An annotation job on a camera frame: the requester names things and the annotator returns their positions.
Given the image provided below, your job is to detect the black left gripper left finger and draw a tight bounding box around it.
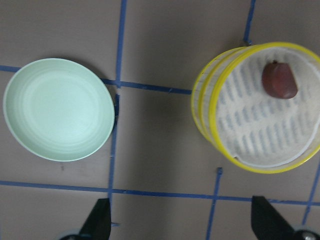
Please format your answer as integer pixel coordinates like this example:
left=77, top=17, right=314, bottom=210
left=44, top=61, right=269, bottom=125
left=79, top=198, right=111, bottom=240

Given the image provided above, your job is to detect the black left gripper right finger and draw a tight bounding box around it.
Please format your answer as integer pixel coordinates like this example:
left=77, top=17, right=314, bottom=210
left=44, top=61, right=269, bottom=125
left=250, top=196, right=295, bottom=240

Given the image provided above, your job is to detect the brown steamed bun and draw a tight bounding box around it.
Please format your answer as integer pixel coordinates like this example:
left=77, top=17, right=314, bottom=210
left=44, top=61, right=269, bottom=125
left=261, top=60, right=298, bottom=100

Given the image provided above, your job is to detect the small yellow steamer basket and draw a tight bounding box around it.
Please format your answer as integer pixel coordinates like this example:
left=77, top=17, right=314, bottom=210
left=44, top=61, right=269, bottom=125
left=191, top=42, right=320, bottom=174

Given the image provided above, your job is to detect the light green plate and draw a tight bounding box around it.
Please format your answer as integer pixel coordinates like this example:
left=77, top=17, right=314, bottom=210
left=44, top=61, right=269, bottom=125
left=3, top=58, right=115, bottom=162

